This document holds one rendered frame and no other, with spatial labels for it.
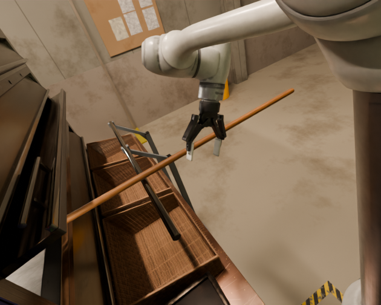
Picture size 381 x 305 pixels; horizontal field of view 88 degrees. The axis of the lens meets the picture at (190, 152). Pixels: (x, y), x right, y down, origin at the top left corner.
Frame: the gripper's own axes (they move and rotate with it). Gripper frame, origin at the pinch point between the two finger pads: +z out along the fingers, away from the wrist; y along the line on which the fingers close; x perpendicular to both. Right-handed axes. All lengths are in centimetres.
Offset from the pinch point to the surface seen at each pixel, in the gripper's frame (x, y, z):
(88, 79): 335, 26, -21
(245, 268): 9, 68, 107
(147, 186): 16.1, -15.5, 17.6
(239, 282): -14, 22, 67
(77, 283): 9, -45, 46
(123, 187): 21.7, -24.0, 18.8
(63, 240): 20, -47, 34
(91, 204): 23.8, -36.1, 24.8
